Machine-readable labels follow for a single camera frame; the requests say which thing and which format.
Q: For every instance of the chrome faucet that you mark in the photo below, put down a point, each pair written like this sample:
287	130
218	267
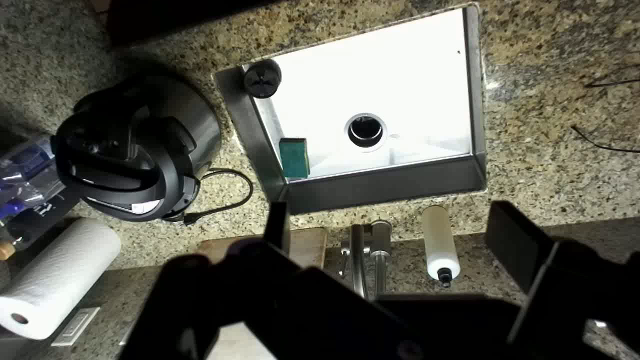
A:
360	253

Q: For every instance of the black round sink stopper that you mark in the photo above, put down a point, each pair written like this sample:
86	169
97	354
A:
263	78

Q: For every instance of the white paper towel roll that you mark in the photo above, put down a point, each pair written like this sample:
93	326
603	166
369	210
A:
60	272

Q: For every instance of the pack of blue-capped water bottles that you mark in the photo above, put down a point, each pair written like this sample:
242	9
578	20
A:
27	177

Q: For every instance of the stainless steel sink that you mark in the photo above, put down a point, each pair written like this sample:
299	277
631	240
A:
401	81

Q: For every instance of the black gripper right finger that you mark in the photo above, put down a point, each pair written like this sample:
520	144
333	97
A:
527	246

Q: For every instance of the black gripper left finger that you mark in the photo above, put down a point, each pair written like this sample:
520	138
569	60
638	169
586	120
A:
280	313

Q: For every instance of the dark bottle with cork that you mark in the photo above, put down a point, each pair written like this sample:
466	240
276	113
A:
5	250

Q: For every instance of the green sponge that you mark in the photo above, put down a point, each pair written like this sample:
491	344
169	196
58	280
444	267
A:
294	159

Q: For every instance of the white wall outlet plate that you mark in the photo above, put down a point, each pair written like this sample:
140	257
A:
75	326

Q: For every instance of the black pressure cooker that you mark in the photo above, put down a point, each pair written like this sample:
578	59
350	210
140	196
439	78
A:
133	147

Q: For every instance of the black sink drain strainer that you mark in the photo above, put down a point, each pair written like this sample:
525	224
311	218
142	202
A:
365	130

